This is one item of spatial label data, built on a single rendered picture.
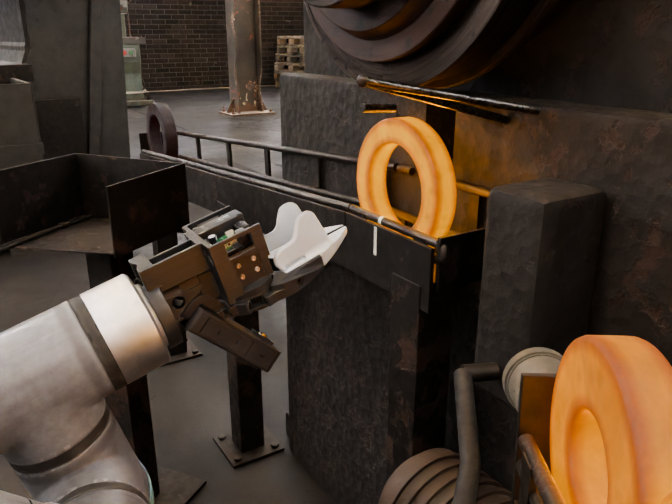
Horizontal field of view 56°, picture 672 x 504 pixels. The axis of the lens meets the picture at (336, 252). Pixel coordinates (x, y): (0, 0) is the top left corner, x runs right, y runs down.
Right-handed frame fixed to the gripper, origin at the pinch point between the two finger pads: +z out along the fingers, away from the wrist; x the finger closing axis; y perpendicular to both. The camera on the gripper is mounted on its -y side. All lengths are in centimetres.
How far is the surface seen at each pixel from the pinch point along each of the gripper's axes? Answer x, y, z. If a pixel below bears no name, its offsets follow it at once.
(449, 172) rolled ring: 4.1, -1.5, 19.2
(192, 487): 58, -71, -22
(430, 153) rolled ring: 5.6, 1.3, 18.0
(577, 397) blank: -32.2, 0.2, -2.4
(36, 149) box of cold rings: 249, -31, -9
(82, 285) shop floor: 195, -75, -19
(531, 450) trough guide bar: -29.3, -5.4, -4.0
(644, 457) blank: -39.4, 3.7, -6.2
